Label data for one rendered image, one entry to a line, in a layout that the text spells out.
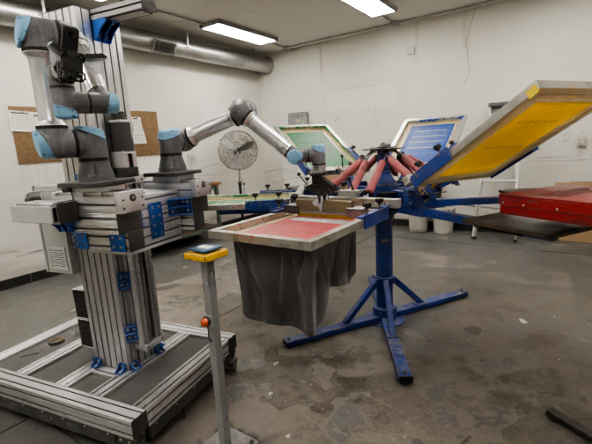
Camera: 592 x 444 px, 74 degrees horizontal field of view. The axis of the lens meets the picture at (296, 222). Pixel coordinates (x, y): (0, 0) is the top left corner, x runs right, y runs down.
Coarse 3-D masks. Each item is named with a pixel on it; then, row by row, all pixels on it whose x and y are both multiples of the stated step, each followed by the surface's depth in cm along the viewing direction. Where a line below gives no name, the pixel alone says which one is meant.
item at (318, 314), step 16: (336, 240) 185; (352, 240) 201; (320, 256) 175; (336, 256) 189; (352, 256) 202; (320, 272) 176; (336, 272) 190; (352, 272) 207; (320, 288) 178; (320, 304) 180; (320, 320) 181
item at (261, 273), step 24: (240, 264) 191; (264, 264) 182; (288, 264) 175; (312, 264) 168; (240, 288) 195; (264, 288) 185; (288, 288) 178; (264, 312) 188; (288, 312) 182; (312, 312) 172; (312, 336) 174
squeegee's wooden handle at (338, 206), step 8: (296, 200) 225; (304, 200) 221; (312, 200) 219; (328, 200) 213; (336, 200) 211; (304, 208) 222; (312, 208) 219; (328, 208) 213; (336, 208) 211; (344, 208) 208
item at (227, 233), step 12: (264, 216) 215; (276, 216) 223; (216, 228) 189; (228, 228) 192; (240, 228) 200; (336, 228) 175; (348, 228) 179; (240, 240) 175; (252, 240) 171; (264, 240) 167; (276, 240) 163; (288, 240) 159; (300, 240) 156; (312, 240) 155; (324, 240) 162
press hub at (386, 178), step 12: (384, 144) 277; (384, 156) 276; (384, 168) 278; (384, 180) 276; (384, 192) 271; (384, 228) 285; (384, 240) 286; (384, 252) 288; (384, 264) 290; (384, 276) 292; (384, 300) 296; (372, 312) 315; (384, 312) 294; (396, 312) 298; (372, 324) 295; (396, 324) 292
